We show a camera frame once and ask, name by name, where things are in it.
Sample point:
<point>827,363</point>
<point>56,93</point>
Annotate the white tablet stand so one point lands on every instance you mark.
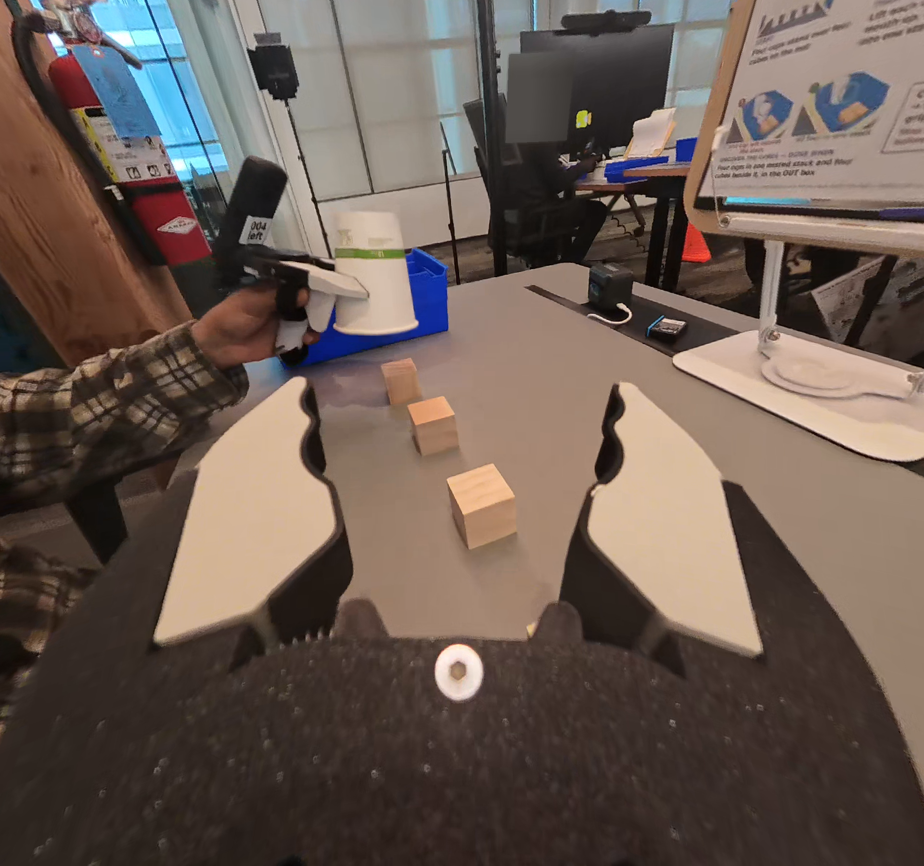
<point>736,375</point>

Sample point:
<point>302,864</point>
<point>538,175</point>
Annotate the black chair armrest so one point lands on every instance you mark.
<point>101,519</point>

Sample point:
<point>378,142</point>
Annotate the blue plastic bin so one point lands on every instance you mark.
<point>433,295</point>

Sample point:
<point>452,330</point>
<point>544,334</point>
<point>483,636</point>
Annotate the instruction sheet on stand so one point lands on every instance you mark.
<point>722,227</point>

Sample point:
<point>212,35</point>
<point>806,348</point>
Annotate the black studio light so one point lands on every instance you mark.
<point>273,72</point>

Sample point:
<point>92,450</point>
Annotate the small black device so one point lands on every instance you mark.
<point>664,328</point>

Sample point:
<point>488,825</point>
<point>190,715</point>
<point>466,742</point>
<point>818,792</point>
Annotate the red fire extinguisher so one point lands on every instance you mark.
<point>173,223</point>

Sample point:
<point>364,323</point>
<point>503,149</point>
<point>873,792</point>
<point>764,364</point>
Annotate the wooden clipboard stand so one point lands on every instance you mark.
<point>650,131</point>

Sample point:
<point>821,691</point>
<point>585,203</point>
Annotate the black conference camera bar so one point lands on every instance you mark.
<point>606,20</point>

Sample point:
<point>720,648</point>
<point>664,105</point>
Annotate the wooden cube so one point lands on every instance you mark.
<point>433,425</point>
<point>482,505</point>
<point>401,382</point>

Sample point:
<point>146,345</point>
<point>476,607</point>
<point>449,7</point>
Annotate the person's left forearm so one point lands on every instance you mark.
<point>108,404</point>

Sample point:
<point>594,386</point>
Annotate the white green-banded paper cup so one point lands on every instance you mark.
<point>375,281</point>

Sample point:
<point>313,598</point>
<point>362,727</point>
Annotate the blue background bin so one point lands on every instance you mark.
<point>635,171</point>
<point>686,150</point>

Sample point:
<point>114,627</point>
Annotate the orange traffic cone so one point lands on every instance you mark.
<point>696,245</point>

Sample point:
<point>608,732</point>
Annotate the large black screen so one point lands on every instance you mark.
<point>628,79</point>

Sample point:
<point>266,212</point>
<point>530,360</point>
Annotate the black vertical pole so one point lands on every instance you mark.
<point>491,86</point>

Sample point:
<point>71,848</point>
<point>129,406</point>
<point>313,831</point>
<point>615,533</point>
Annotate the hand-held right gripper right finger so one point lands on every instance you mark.
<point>664,534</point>

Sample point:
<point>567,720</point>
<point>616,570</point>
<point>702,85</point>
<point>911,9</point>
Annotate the person's left hand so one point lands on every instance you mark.
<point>238,332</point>

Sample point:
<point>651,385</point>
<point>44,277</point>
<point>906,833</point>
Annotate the wooden pillar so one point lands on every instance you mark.
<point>43,230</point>

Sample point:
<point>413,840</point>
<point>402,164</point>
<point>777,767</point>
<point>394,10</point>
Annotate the black power bank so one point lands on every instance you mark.
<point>610,285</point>

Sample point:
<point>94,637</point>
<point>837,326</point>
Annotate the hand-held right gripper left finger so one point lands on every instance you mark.
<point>245,519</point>

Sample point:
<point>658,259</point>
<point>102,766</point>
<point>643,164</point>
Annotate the wooden background desk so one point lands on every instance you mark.
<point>653,171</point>

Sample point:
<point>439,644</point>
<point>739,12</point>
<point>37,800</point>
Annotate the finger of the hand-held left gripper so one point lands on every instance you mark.
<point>310,264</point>
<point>339,284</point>

